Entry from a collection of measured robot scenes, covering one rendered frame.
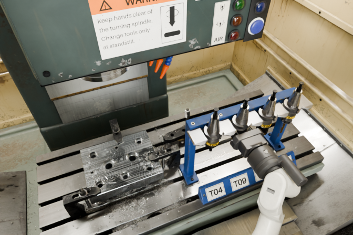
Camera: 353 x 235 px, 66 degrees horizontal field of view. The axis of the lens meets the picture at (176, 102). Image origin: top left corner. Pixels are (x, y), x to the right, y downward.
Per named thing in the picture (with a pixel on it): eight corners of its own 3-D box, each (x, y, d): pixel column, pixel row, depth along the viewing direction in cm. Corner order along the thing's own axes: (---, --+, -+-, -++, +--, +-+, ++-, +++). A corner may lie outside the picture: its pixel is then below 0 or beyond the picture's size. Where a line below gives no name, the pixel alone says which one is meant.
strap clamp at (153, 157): (180, 164, 119) (180, 143, 109) (152, 174, 116) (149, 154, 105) (177, 158, 122) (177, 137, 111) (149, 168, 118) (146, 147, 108)
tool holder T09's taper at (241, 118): (244, 114, 96) (247, 100, 91) (250, 123, 93) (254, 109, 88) (232, 117, 95) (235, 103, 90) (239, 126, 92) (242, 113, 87)
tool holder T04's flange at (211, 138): (214, 125, 96) (214, 120, 94) (225, 136, 93) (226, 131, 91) (199, 133, 94) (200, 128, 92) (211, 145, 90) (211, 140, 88)
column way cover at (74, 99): (152, 101, 148) (144, 11, 111) (61, 126, 135) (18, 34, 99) (149, 95, 151) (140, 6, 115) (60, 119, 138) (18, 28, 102)
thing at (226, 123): (238, 134, 92) (239, 132, 92) (225, 138, 91) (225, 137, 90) (228, 119, 97) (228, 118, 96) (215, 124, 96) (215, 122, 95)
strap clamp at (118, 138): (126, 154, 123) (122, 133, 113) (119, 156, 122) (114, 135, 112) (119, 132, 132) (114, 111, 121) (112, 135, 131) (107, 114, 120)
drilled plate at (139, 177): (164, 178, 110) (163, 171, 107) (92, 204, 102) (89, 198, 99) (146, 136, 125) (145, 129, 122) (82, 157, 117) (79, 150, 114)
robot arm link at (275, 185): (279, 171, 86) (266, 213, 85) (267, 168, 80) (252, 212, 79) (300, 180, 81) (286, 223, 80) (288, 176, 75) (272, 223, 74)
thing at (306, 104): (315, 107, 101) (315, 106, 101) (303, 111, 100) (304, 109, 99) (302, 95, 106) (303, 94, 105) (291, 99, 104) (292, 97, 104)
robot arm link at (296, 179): (264, 174, 92) (286, 204, 85) (248, 170, 85) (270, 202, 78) (290, 152, 89) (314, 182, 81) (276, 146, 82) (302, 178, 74)
